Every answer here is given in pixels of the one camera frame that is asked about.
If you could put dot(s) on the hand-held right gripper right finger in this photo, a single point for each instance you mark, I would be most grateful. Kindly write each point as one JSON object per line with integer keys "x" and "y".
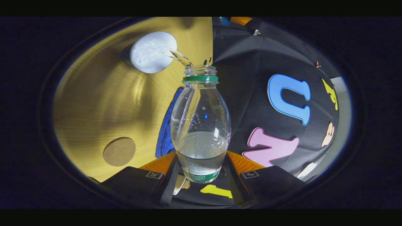
{"x": 267, "y": 185}

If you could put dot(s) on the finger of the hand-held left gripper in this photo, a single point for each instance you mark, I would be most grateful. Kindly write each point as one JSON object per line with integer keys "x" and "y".
{"x": 240, "y": 20}

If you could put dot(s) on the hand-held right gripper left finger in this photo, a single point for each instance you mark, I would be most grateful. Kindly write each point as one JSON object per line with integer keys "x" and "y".
{"x": 169, "y": 185}

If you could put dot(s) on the clear plastic water bottle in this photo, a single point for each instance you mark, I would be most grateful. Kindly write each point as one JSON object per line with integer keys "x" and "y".
{"x": 201, "y": 141}

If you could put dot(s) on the round brown coaster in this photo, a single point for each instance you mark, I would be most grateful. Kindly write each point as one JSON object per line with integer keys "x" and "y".
{"x": 119, "y": 151}

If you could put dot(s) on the teacup with white inside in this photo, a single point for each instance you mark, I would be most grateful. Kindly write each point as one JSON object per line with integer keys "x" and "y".
{"x": 150, "y": 56}

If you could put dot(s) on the toast slice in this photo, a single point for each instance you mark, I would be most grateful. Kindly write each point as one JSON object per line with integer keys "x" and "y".
{"x": 186, "y": 184}

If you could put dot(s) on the white clip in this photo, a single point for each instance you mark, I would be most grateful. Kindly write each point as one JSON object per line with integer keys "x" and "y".
{"x": 256, "y": 32}

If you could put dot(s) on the black backdrop cloth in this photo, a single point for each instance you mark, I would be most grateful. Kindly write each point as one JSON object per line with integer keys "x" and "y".
{"x": 251, "y": 62}

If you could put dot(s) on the blue towel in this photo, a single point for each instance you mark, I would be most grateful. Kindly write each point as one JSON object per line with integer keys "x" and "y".
{"x": 165, "y": 131}

